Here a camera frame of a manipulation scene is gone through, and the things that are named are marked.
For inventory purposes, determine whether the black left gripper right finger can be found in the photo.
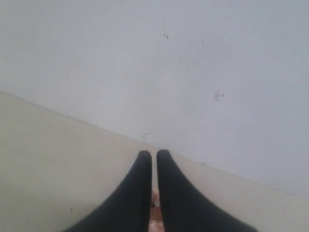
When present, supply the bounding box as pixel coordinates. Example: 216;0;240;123
156;150;256;232

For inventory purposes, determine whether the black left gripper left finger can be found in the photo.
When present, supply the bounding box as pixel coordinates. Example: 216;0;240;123
66;150;152;232

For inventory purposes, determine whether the tan teddy bear striped sweater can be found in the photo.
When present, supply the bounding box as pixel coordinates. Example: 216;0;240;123
148;189;165;232

